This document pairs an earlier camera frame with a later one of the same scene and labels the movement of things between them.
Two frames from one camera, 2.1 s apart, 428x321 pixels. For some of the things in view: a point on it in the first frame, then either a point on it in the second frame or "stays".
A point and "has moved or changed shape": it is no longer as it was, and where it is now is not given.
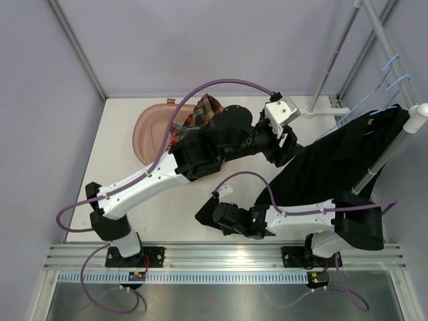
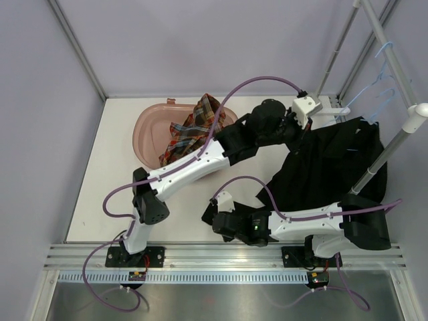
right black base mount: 296,257 stays
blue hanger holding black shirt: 388,108 -> 393,91
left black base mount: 148,257 stays
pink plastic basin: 151,125 stays
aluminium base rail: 223,257 stays
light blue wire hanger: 387,65 -> 367,89
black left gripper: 276,154 -> 299,134
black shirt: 337,166 has moved or changed shape
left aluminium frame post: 75,42 stays
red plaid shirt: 202,112 stays
